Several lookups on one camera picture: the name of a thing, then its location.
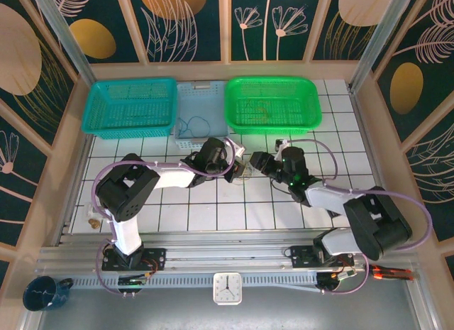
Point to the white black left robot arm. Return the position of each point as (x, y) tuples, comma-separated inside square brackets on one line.
[(174, 175)]

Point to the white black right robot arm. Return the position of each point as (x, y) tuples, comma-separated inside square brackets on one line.
[(326, 198)]

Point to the light blue perforated basket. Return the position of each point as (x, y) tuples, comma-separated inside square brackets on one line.
[(202, 103)]

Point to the green plastic mesh basket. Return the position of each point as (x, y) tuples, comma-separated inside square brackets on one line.
[(269, 92)]

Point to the teal plastic mesh basket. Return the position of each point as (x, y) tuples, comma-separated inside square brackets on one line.
[(124, 110)]

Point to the white square clock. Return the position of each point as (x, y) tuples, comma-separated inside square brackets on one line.
[(227, 288)]

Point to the small controller board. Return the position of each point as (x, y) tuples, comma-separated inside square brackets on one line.
[(344, 275), (133, 281)]

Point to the small brass object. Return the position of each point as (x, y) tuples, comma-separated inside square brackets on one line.
[(94, 223)]

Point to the dark blue mug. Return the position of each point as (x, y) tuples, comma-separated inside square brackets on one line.
[(40, 294)]

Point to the aluminium mounting rail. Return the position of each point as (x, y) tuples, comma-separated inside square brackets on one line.
[(227, 253)]

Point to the flower outline wall panel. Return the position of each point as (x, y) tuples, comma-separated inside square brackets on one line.
[(21, 174), (255, 42)]

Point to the gold oval leaf wall panel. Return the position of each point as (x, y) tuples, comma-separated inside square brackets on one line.
[(406, 88)]

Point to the leaf outline wall panel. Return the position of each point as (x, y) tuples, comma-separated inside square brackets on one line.
[(170, 3), (436, 174)]

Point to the aluminium frame post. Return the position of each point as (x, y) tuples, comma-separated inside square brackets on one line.
[(383, 32), (64, 35)]

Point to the pink disc gold-line wall panel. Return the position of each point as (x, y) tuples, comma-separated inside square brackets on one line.
[(358, 7), (17, 49)]

